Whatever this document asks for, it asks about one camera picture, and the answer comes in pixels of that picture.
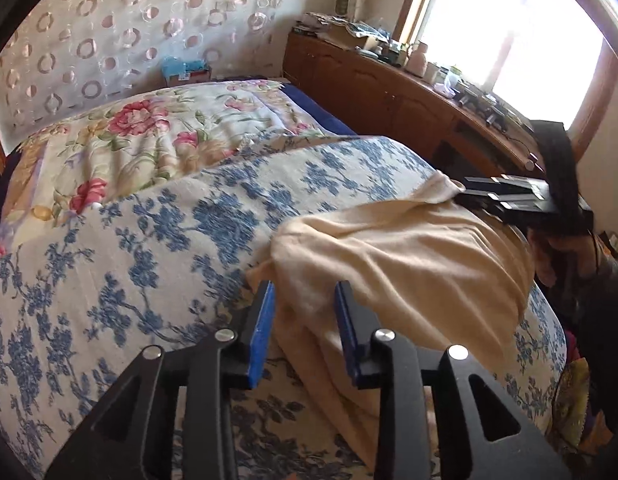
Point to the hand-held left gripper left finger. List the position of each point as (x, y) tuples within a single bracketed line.
[(261, 332)]

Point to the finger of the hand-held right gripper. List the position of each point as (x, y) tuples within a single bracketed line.
[(504, 183), (499, 204)]

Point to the wooden framed window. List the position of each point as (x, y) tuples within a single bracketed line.
[(514, 35)]

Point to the pale pink bottle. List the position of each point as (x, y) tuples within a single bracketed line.
[(418, 59)]

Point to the blue floral bed sheet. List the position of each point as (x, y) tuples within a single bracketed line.
[(139, 260)]

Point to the person's right hand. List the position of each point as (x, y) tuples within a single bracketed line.
[(544, 260)]

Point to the long low wooden cabinet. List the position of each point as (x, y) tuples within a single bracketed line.
[(389, 95)]

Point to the pink floral quilt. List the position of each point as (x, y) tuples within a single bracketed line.
[(139, 130)]

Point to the beige printed t-shirt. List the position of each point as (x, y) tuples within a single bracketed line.
[(389, 260)]

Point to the colourful patterned cloth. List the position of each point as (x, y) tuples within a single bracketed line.
[(576, 390)]

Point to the blue tissue box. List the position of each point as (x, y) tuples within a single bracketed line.
[(186, 72)]

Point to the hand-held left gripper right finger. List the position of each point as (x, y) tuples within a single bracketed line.
[(346, 332)]

